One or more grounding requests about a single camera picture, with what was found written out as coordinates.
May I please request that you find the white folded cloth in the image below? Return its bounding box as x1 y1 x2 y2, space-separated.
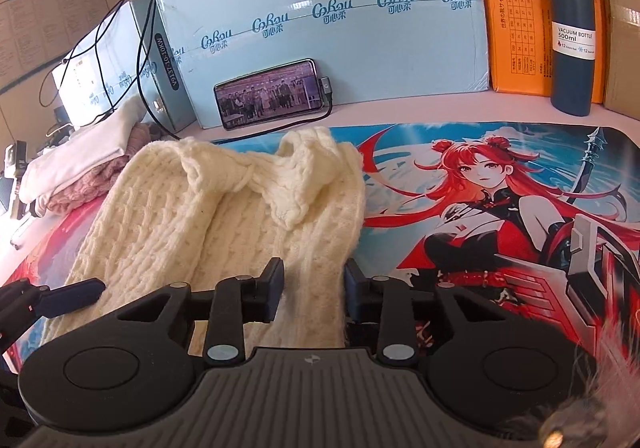
20 98 148 201

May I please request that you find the large light blue carton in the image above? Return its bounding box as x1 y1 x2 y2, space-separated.
151 0 493 130

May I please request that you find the orange box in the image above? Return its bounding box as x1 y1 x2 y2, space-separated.
472 0 608 94

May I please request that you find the dark blue vacuum bottle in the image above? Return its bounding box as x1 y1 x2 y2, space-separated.
526 0 598 117

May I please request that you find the small white device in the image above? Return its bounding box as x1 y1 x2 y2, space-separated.
2 140 29 220

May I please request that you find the cream knit sweater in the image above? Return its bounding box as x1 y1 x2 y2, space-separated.
42 126 367 349

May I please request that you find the black power cable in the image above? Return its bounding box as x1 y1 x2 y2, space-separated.
136 0 197 140

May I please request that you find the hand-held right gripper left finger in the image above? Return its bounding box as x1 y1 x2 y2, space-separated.
115 257 286 362

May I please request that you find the small light blue box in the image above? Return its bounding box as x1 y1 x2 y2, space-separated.
51 0 198 134

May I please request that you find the printed desk mat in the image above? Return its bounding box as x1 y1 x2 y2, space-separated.
0 123 640 375

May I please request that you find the wall notice poster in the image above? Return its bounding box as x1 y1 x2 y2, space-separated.
0 0 108 96

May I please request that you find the pink knit garment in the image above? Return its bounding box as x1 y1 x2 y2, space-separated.
35 123 162 217

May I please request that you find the black smartphone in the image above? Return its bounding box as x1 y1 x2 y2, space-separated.
213 58 321 131

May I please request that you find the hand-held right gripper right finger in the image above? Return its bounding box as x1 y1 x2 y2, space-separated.
344 258 508 364

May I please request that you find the fluffy fur cuff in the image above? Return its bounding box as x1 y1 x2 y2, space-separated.
500 313 640 448

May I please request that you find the brown cardboard box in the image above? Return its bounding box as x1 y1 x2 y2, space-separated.
590 0 640 121

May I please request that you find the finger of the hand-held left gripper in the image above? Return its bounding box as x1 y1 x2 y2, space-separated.
31 278 107 320

